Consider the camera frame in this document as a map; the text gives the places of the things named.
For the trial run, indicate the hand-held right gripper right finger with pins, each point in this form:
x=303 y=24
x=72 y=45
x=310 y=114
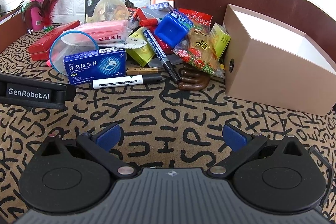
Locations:
x=234 y=136

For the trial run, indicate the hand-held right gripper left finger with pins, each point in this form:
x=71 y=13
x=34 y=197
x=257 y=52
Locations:
x=109 y=137

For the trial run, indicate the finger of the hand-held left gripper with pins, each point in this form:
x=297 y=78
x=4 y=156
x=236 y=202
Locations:
x=71 y=92

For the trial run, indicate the blue medicine box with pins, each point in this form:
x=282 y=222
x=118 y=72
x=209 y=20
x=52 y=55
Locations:
x=94 y=66

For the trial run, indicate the blue rimmed mesh bag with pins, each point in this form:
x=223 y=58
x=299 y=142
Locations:
x=71 y=49

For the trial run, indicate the white marker pen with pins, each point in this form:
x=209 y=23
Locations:
x=123 y=81

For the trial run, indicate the pink plastic packet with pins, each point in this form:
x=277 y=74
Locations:
x=105 y=31

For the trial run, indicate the tan cardboard box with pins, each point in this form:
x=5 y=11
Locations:
x=265 y=71

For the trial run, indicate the floral white insole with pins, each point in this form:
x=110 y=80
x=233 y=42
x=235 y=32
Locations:
x=135 y=43

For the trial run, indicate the flat red box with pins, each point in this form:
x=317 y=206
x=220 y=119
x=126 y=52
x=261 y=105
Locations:
x=44 y=45

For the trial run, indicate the letter printed blanket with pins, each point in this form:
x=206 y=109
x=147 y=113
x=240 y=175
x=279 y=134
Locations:
x=168 y=113

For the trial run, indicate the brown wooden stand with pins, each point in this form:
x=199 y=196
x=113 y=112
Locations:
x=193 y=81

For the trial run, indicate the wooden clothespin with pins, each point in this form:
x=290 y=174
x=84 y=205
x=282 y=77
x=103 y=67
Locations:
x=143 y=71

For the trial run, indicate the brown open box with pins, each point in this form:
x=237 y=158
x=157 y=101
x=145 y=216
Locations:
x=10 y=19

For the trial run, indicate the yellow green flat box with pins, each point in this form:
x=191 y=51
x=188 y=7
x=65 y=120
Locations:
x=140 y=54

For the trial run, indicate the pink thermos bottle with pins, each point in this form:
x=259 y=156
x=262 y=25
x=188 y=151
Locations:
x=36 y=11

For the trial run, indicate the red feather shuttlecock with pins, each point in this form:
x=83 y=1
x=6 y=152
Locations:
x=48 y=10

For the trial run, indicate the grey round disc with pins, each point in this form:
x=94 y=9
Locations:
x=155 y=63

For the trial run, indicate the black box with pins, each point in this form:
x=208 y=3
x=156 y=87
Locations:
x=90 y=5

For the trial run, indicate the snack bag with flowers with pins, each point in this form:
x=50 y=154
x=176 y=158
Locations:
x=200 y=52

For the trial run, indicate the clear plastic funnel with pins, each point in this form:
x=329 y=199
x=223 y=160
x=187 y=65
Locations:
x=110 y=7

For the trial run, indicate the black marker blue label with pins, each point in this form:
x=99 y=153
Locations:
x=157 y=49

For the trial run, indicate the tall yellow green box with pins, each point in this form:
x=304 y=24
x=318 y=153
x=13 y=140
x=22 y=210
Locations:
x=220 y=39

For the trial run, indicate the dark figurine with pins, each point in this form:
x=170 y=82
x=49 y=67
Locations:
x=130 y=2

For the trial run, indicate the red grey box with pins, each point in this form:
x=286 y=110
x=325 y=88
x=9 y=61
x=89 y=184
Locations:
x=149 y=14

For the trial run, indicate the blue plastic cube box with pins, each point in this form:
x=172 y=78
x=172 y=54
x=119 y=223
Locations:
x=172 y=28

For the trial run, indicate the flat blue box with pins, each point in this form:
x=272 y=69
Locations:
x=158 y=6

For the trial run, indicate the red snack packet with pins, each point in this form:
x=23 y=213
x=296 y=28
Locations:
x=197 y=16

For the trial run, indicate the orange white box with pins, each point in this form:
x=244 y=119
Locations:
x=162 y=1

